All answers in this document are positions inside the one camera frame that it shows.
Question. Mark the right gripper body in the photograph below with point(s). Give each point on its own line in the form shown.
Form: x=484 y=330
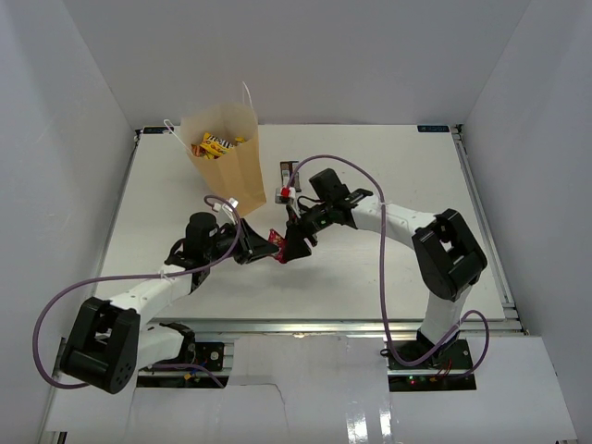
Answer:
x=316 y=218

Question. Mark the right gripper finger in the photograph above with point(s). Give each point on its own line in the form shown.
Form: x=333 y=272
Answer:
x=293 y=224
x=294 y=246

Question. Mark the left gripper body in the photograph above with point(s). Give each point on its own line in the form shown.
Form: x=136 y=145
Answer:
x=225 y=242

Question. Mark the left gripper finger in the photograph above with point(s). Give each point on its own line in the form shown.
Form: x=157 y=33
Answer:
x=250 y=240
x=244 y=255

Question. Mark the red candy packet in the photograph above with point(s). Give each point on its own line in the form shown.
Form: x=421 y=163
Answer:
x=275 y=238

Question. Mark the brown chocolate bar wrapper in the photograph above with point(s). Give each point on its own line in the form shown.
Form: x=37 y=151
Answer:
x=286 y=171

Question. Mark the large orange gummy bag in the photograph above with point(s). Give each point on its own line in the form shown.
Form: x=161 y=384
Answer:
x=196 y=150

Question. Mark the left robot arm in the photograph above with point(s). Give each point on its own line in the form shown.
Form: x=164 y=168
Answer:
x=113 y=338

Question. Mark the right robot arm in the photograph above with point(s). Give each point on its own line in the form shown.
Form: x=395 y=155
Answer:
x=449 y=257

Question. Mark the brown paper bag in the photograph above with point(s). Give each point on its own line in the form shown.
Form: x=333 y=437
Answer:
x=237 y=174

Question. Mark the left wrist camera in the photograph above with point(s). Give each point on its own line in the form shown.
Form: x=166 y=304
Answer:
x=228 y=210

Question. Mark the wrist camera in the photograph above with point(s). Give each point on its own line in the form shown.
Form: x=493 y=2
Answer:
x=288 y=192
x=228 y=210

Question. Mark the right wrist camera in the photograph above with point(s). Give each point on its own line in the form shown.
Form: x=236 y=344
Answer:
x=288 y=192

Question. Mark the aluminium front rail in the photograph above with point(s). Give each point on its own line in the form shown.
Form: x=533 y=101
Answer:
x=306 y=327

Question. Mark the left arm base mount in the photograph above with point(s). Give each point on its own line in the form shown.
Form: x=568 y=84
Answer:
x=209 y=354

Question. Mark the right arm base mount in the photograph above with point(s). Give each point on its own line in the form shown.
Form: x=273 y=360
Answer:
x=437 y=374

